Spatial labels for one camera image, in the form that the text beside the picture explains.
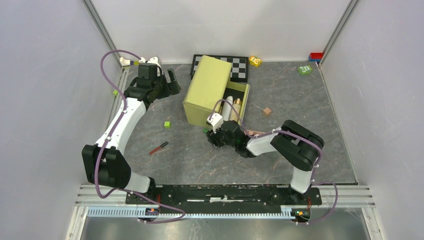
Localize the white bottle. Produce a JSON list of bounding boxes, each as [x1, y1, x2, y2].
[[221, 96, 233, 121]]

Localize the green makeup organizer box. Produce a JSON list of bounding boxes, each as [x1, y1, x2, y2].
[[183, 55, 250, 128]]

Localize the beige foundation bottle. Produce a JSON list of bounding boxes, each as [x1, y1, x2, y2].
[[229, 98, 242, 123]]

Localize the red black pencil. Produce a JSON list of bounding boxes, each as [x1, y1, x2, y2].
[[149, 141, 169, 155]]

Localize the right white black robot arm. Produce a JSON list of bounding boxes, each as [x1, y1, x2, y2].
[[205, 120, 325, 204]]

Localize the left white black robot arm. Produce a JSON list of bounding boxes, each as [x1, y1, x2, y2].
[[81, 62, 181, 204]]

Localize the eyeshadow palette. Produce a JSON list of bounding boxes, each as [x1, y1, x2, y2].
[[247, 130, 265, 137]]

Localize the small green cube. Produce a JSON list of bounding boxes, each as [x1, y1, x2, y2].
[[164, 121, 171, 129]]

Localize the white toy piece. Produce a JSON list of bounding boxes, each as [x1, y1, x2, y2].
[[119, 57, 133, 67]]

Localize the brown wooden cube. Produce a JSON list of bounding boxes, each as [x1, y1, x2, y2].
[[262, 107, 272, 116]]

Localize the black white checkerboard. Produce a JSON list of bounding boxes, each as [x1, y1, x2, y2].
[[190, 54, 249, 83]]

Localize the yellow toy block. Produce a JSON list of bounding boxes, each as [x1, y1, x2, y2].
[[248, 55, 263, 68]]

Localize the green number block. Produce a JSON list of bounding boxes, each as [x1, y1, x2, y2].
[[297, 65, 313, 76]]

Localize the red blue blocks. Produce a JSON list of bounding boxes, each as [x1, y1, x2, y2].
[[308, 52, 324, 62]]

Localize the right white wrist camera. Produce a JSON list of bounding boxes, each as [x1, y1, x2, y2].
[[206, 112, 224, 133]]

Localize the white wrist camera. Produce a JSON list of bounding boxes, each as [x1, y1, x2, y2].
[[138, 56, 164, 77], [206, 112, 224, 133]]

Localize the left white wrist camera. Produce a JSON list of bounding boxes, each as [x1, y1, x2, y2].
[[138, 56, 164, 77]]

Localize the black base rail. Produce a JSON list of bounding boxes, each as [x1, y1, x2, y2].
[[125, 184, 323, 222]]

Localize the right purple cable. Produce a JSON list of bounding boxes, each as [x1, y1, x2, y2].
[[207, 98, 339, 226]]

